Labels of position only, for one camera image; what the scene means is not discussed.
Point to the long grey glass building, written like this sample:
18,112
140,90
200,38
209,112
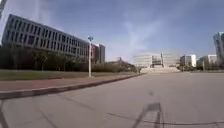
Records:
36,36

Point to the red brick pavement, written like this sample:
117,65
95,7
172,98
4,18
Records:
36,83

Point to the white block building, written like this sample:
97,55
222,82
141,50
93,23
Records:
188,60

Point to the pale low building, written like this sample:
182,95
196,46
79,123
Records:
208,61

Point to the row of trees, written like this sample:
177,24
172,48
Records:
46,59

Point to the grey stone kerb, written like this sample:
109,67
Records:
56,89

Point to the green grass strip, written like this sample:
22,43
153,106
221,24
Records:
30,74

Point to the tall grey building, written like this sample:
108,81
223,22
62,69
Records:
219,46

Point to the grey concrete road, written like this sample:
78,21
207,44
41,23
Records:
140,96

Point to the white lamp post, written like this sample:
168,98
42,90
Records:
89,56

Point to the wide pale building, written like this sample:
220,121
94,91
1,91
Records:
156,60

